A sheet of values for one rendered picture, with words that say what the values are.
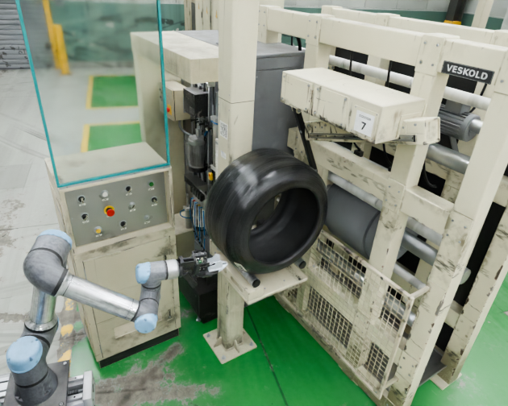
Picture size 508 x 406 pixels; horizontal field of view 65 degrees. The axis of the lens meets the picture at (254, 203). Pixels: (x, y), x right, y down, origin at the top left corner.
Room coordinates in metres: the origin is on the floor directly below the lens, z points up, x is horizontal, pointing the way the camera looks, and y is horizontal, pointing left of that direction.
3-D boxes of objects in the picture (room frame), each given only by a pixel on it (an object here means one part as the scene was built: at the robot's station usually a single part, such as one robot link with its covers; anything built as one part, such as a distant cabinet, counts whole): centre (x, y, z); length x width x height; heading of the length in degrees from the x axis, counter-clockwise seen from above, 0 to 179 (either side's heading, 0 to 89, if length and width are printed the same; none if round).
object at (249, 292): (1.59, 0.07, 0.84); 0.36 x 0.09 x 0.06; 34
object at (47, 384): (0.97, 0.81, 0.77); 0.15 x 0.15 x 0.10
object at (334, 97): (1.73, -0.37, 1.71); 0.61 x 0.25 x 0.15; 34
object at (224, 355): (1.87, 0.11, 0.02); 0.27 x 0.27 x 0.04; 34
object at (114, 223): (1.90, 0.78, 0.63); 0.56 x 0.41 x 1.27; 124
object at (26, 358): (0.98, 0.81, 0.88); 0.13 x 0.12 x 0.14; 8
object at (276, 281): (1.67, -0.05, 0.80); 0.37 x 0.36 x 0.02; 124
